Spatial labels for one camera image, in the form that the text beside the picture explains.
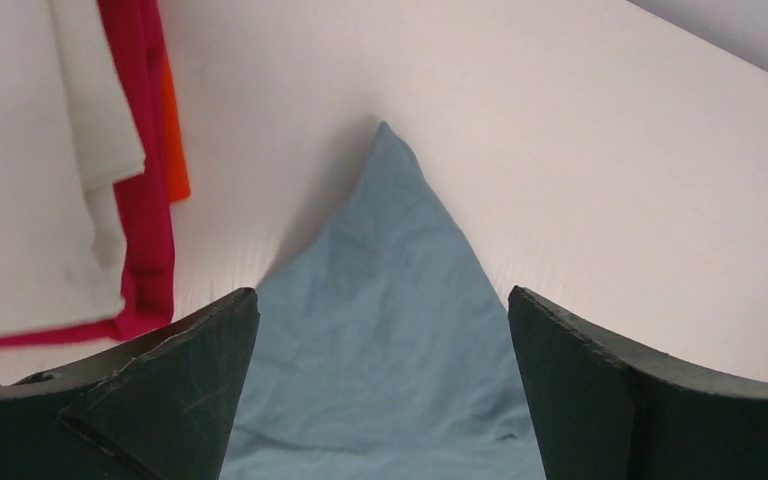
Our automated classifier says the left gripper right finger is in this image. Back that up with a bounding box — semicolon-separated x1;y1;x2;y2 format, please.
508;287;768;479

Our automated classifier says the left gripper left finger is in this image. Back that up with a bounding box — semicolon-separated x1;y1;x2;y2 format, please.
0;288;260;479

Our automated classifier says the blue-grey t-shirt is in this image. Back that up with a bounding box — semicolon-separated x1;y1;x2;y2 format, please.
221;124;544;479

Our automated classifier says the red folded t-shirt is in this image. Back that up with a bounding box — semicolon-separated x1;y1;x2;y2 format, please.
0;1;175;348

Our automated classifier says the orange folded t-shirt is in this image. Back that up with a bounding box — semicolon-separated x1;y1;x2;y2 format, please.
161;54;191;204

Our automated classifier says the white folded t-shirt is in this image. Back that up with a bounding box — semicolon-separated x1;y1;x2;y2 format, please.
0;1;146;336

